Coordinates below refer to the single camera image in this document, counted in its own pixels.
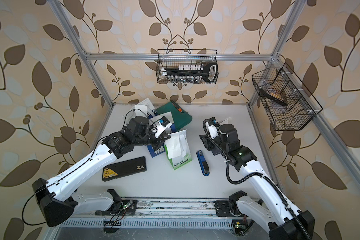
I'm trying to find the black tool set in basket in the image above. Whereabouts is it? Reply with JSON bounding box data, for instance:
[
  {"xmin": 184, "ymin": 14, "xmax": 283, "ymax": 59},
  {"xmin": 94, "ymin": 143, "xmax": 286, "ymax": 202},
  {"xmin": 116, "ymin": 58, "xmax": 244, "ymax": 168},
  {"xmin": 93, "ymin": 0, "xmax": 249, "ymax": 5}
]
[{"xmin": 157, "ymin": 62, "xmax": 219, "ymax": 84}]

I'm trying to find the black wire basket right wall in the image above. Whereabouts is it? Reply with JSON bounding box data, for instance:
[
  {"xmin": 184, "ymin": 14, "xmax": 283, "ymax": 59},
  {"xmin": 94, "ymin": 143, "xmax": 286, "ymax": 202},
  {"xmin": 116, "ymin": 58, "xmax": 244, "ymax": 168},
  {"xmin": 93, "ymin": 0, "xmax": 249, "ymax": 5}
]
[{"xmin": 252, "ymin": 63, "xmax": 323, "ymax": 131}]

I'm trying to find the dark object in right basket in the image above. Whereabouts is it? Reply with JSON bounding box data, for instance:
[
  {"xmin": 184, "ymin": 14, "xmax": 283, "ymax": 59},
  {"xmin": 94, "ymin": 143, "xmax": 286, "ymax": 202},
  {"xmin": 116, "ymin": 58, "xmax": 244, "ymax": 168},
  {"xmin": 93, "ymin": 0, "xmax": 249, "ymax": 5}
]
[{"xmin": 261, "ymin": 89, "xmax": 288, "ymax": 107}]

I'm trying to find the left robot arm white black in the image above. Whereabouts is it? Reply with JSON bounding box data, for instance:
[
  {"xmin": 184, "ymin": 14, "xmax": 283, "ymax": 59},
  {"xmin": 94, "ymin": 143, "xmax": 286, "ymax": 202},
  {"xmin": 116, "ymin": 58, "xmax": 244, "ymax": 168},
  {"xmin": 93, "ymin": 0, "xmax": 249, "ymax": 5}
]
[{"xmin": 32, "ymin": 116, "xmax": 172, "ymax": 227}]

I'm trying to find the blue stapler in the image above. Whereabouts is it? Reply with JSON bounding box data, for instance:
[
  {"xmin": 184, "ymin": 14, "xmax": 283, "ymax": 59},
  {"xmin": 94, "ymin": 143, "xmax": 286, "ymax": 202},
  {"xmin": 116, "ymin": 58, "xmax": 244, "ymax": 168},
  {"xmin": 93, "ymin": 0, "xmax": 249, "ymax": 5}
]
[{"xmin": 197, "ymin": 150, "xmax": 210, "ymax": 177}]

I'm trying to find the black wire basket back wall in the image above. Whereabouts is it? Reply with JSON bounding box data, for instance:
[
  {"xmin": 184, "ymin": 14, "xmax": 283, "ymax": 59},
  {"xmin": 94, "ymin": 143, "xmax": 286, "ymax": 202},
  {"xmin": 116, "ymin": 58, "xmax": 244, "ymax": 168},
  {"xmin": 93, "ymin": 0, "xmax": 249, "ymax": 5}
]
[{"xmin": 156, "ymin": 48, "xmax": 219, "ymax": 85}]

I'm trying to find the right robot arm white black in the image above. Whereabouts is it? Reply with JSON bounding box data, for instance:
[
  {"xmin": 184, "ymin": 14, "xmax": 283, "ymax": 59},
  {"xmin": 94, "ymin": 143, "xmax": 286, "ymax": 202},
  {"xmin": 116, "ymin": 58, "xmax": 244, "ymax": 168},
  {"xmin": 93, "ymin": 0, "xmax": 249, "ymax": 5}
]
[{"xmin": 200, "ymin": 118, "xmax": 315, "ymax": 240}]

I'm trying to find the green white bag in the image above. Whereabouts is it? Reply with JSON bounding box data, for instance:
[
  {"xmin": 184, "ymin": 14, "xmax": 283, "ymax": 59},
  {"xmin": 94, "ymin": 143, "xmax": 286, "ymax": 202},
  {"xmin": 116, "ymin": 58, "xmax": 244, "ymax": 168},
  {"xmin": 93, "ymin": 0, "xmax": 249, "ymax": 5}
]
[{"xmin": 164, "ymin": 130, "xmax": 192, "ymax": 170}]

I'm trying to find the black corrugated cable conduit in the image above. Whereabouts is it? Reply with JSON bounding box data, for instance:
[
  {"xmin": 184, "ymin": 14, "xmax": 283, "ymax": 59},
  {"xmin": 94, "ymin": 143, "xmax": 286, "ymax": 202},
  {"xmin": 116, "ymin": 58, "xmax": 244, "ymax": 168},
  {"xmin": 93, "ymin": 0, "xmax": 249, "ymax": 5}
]
[{"xmin": 202, "ymin": 118, "xmax": 313, "ymax": 240}]

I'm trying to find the black wire basket wall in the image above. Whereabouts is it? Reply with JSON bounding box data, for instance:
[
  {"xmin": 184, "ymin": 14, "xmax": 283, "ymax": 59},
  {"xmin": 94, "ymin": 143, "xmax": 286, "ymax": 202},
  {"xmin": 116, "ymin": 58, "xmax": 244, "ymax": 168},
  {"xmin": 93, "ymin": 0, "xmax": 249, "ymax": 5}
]
[
  {"xmin": 252, "ymin": 63, "xmax": 323, "ymax": 131},
  {"xmin": 156, "ymin": 48, "xmax": 219, "ymax": 85}
]

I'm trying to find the black box yellow label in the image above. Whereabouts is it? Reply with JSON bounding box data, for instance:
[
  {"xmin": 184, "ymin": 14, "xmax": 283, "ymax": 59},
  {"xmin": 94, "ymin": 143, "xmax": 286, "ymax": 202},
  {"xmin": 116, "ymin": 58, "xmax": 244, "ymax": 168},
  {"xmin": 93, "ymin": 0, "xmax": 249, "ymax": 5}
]
[{"xmin": 102, "ymin": 157, "xmax": 147, "ymax": 182}]

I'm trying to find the aluminium frame rail base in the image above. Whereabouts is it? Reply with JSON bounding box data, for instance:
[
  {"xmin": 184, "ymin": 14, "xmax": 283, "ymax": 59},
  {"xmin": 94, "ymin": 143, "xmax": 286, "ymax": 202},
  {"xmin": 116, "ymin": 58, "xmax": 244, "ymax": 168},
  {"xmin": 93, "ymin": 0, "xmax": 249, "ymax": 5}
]
[{"xmin": 56, "ymin": 198, "xmax": 256, "ymax": 236}]

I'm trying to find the orange black utility knife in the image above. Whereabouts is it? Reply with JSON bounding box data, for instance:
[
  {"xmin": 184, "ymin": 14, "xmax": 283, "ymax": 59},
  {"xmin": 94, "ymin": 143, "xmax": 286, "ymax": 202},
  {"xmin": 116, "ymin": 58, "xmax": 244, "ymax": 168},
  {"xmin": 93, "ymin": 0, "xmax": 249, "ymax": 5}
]
[{"xmin": 171, "ymin": 101, "xmax": 183, "ymax": 113}]

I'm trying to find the blue white bag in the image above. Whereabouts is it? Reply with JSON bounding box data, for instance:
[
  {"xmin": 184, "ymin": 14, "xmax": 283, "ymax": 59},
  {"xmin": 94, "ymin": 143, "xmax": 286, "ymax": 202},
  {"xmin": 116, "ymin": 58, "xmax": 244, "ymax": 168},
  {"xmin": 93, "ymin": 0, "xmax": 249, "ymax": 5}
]
[
  {"xmin": 147, "ymin": 112, "xmax": 177, "ymax": 158},
  {"xmin": 134, "ymin": 98, "xmax": 157, "ymax": 119}
]

